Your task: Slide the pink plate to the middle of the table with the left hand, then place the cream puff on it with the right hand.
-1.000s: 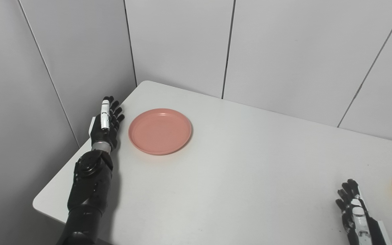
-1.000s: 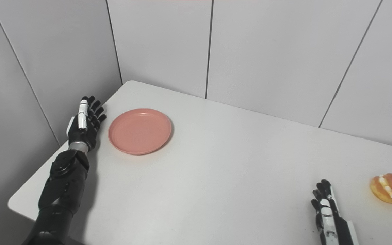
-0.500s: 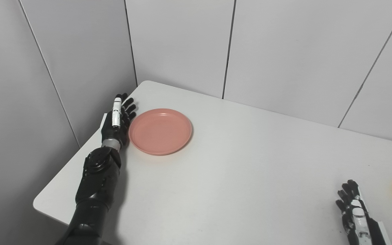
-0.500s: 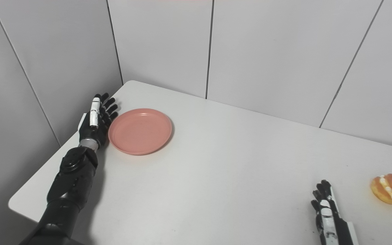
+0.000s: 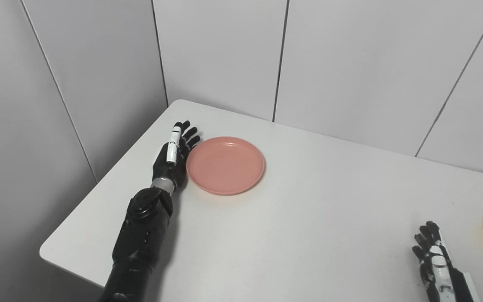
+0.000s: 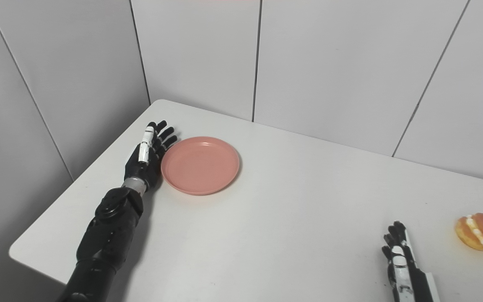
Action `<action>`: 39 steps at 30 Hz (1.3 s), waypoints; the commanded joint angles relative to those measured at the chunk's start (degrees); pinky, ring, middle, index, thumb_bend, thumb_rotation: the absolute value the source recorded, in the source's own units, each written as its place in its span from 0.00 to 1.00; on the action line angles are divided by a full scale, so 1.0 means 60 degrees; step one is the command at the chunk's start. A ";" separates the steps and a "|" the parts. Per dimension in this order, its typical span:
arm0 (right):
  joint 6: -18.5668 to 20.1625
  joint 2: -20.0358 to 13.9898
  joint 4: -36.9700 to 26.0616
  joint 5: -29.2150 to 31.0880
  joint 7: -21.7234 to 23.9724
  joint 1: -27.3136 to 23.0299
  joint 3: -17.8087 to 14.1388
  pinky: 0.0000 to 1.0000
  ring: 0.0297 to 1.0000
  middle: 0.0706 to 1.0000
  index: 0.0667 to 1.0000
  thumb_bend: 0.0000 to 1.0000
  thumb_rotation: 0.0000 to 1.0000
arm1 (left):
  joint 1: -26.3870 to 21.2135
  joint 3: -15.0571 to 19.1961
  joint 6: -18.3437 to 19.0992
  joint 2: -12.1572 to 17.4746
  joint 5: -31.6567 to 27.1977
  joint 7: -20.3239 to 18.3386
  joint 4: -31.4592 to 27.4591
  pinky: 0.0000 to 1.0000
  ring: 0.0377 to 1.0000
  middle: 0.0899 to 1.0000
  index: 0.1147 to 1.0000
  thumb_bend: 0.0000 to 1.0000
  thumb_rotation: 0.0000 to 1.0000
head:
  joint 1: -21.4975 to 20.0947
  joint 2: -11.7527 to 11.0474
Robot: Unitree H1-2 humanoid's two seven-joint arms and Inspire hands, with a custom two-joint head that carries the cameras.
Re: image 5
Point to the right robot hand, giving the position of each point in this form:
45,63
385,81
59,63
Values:
438,268

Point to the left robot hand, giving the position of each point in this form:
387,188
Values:
172,157

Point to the pink plate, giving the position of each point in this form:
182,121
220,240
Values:
224,165

